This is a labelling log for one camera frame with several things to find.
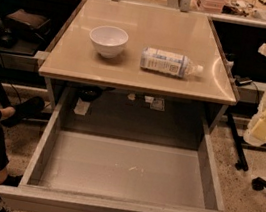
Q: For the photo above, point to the dark bag on shelf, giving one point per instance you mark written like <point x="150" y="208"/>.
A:
<point x="28" y="25"/>

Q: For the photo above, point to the black shoe lower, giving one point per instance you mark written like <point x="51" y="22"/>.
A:
<point x="11" y="180"/>

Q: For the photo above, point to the open grey metal drawer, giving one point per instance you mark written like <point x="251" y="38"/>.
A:
<point x="120" y="158"/>

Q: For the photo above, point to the white ceramic bowl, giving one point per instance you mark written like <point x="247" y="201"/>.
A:
<point x="108" y="41"/>

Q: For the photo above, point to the black chair base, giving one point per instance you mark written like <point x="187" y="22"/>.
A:
<point x="258" y="184"/>

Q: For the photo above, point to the black shoe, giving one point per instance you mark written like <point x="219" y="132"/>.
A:
<point x="13" y="115"/>
<point x="11" y="180"/>

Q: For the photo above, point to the black shoe upper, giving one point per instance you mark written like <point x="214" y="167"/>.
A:
<point x="13" y="115"/>

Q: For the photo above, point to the small black device with cable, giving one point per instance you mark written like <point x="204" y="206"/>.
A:
<point x="242" y="81"/>

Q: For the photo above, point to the blue label plastic bottle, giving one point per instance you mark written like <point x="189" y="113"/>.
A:
<point x="165" y="62"/>

